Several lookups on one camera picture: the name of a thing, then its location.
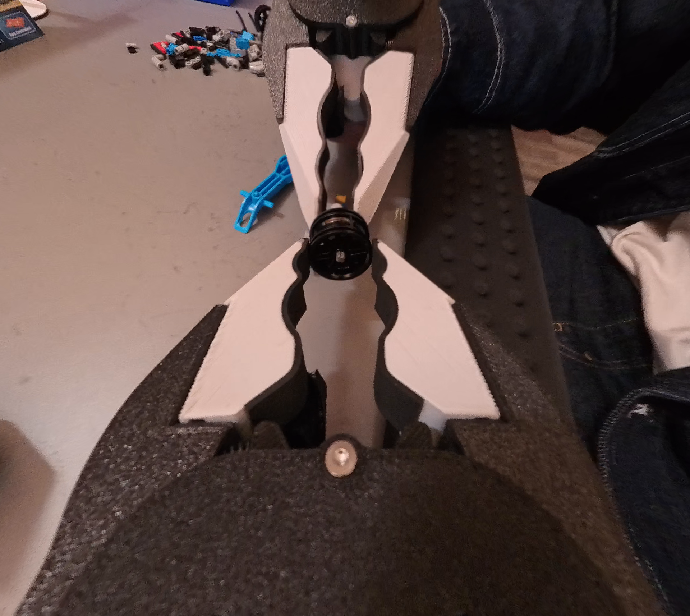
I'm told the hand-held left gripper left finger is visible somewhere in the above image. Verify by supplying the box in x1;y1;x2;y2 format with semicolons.
178;239;311;424

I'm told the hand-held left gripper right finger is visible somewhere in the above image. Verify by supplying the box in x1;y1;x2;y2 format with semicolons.
372;239;502;436

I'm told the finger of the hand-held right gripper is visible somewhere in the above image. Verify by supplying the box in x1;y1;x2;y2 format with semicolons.
282;46;333;219
353;50;416;220

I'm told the blue brick separator tool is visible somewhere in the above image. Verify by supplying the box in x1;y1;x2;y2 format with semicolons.
233;155;294;235

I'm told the black wheel hub piece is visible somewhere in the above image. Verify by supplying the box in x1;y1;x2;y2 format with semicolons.
308;209;374;282

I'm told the person's right forearm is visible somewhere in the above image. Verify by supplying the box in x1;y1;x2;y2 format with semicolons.
420;0;690;134

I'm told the white desk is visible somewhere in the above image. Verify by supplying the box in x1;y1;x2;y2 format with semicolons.
0;0;470;616

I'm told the pile of small brick parts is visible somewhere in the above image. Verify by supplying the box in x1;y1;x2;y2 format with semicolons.
125;4;267;78

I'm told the person's leg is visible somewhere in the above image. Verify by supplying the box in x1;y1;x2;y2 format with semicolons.
528;196;666;460

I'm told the person's denim jacket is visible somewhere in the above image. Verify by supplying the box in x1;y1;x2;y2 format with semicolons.
531;61;690;616

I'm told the small robot kit box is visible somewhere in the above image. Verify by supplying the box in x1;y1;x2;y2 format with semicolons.
0;0;46;53

